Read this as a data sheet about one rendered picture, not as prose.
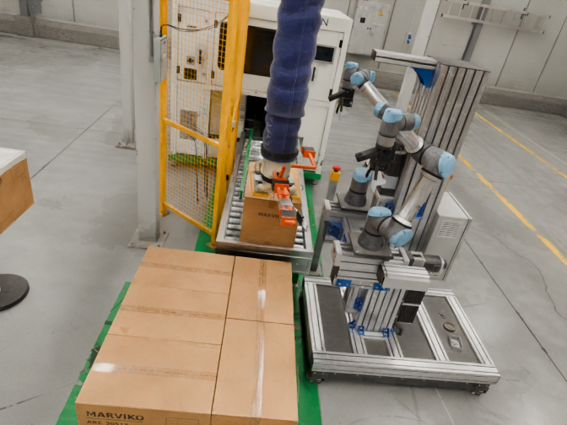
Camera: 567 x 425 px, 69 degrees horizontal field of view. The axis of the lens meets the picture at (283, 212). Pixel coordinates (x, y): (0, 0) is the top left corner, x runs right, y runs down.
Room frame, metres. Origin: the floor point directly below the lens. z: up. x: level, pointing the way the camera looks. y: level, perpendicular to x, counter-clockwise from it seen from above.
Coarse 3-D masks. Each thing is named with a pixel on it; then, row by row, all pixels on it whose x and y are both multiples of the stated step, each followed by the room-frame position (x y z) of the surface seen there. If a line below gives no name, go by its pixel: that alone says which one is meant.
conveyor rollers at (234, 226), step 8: (256, 144) 4.49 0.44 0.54; (256, 152) 4.25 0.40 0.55; (240, 160) 3.95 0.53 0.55; (248, 160) 4.04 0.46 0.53; (256, 160) 4.05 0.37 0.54; (240, 168) 3.77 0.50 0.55; (248, 168) 3.79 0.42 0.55; (240, 200) 3.14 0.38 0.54; (232, 208) 2.96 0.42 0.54; (240, 208) 2.98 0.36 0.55; (232, 216) 2.87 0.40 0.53; (240, 216) 2.88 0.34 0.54; (232, 224) 2.71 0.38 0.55; (240, 224) 2.78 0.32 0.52; (232, 232) 2.61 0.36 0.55; (296, 240) 2.65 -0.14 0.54
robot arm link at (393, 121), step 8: (392, 112) 1.71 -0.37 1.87; (400, 112) 1.72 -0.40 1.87; (384, 120) 1.72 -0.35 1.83; (392, 120) 1.70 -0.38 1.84; (400, 120) 1.72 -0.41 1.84; (384, 128) 1.71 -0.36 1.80; (392, 128) 1.70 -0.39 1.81; (400, 128) 1.73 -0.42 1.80; (384, 136) 1.70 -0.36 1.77; (392, 136) 1.70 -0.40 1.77
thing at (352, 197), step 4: (348, 192) 2.48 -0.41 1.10; (352, 192) 2.46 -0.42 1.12; (356, 192) 2.44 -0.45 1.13; (364, 192) 2.46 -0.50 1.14; (344, 196) 2.50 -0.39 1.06; (348, 196) 2.46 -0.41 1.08; (352, 196) 2.45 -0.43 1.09; (356, 196) 2.44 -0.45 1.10; (360, 196) 2.44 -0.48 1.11; (364, 196) 2.47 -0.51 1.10; (344, 200) 2.48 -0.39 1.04; (348, 200) 2.45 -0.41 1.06; (352, 200) 2.44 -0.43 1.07; (356, 200) 2.43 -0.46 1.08; (360, 200) 2.44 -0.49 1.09; (364, 200) 2.47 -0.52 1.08; (348, 204) 2.44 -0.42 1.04; (352, 204) 2.43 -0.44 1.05; (356, 204) 2.42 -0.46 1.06; (360, 204) 2.43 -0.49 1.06; (364, 204) 2.45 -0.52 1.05
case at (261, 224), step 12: (252, 168) 2.94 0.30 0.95; (300, 192) 2.67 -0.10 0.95; (252, 204) 2.47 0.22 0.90; (264, 204) 2.48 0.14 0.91; (276, 204) 2.48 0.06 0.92; (300, 204) 2.50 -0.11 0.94; (252, 216) 2.47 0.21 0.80; (264, 216) 2.48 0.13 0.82; (276, 216) 2.49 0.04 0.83; (240, 228) 2.46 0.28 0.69; (252, 228) 2.47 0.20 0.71; (264, 228) 2.48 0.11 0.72; (276, 228) 2.49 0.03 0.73; (288, 228) 2.50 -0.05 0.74; (240, 240) 2.46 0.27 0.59; (252, 240) 2.47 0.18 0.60; (264, 240) 2.48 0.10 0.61; (276, 240) 2.49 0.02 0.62; (288, 240) 2.50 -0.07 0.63
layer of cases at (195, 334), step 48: (144, 288) 1.85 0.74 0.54; (192, 288) 1.93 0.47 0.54; (240, 288) 2.00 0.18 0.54; (288, 288) 2.08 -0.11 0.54; (144, 336) 1.50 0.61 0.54; (192, 336) 1.56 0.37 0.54; (240, 336) 1.61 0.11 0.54; (288, 336) 1.67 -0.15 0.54; (96, 384) 1.19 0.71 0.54; (144, 384) 1.23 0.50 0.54; (192, 384) 1.27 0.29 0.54; (240, 384) 1.32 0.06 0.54; (288, 384) 1.37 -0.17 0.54
